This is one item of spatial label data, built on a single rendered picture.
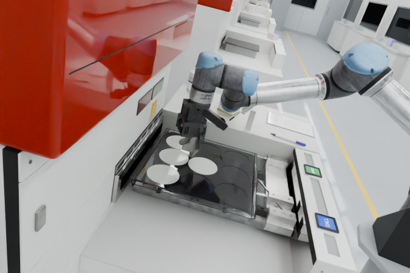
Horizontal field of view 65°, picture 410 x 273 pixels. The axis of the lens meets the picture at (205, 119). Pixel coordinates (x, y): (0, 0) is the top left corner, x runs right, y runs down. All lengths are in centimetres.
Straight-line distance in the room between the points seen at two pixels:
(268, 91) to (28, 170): 79
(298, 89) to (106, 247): 76
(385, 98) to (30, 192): 95
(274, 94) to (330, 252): 51
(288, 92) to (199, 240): 55
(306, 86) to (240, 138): 32
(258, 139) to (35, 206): 89
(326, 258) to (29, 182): 64
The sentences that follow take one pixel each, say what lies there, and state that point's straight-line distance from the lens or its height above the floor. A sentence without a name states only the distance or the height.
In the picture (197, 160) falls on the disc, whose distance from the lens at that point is 111.
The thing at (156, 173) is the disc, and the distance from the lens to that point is 101.
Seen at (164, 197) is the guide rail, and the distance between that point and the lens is 103.
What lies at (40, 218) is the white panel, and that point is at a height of 108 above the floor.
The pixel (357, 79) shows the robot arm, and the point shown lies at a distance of 110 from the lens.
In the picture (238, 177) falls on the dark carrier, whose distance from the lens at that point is 109.
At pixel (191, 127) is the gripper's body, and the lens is 102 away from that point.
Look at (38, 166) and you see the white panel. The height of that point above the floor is 118.
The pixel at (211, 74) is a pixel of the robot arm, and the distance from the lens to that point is 95.
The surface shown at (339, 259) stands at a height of 96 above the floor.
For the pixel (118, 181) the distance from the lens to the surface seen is 92.
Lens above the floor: 149
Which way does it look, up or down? 24 degrees down
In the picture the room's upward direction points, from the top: 14 degrees clockwise
